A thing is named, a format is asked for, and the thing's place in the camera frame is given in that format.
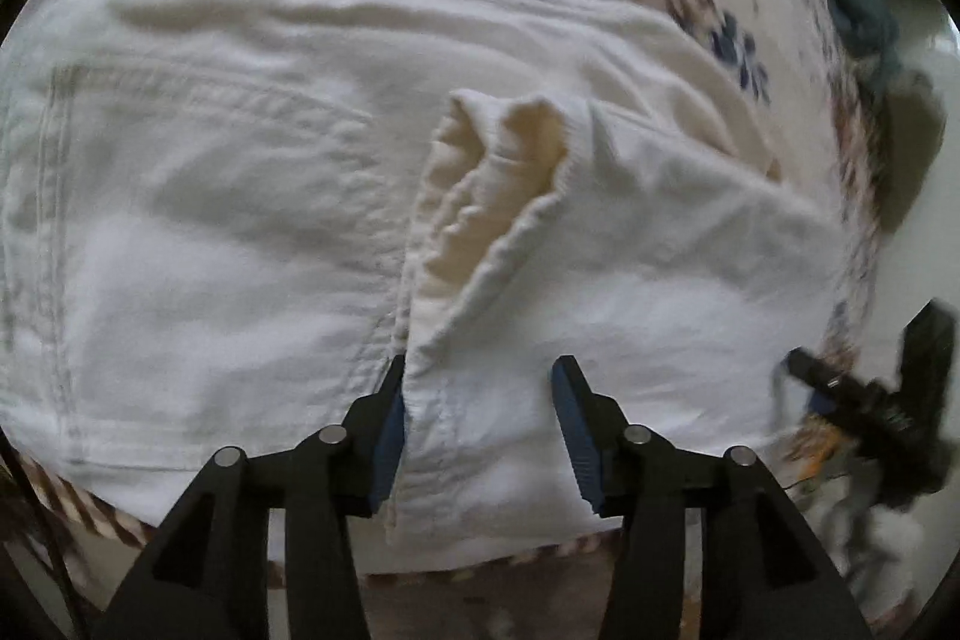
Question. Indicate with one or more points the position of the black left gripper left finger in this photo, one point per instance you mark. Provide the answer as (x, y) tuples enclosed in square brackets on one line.
[(203, 573)]

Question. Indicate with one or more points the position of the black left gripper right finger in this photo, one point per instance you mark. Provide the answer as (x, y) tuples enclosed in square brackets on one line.
[(763, 571)]

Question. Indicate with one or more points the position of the white denim pants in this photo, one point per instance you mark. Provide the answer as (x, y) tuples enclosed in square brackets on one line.
[(222, 218)]

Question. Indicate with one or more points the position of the dark teal garment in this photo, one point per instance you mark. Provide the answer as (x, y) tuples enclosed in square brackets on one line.
[(869, 33)]

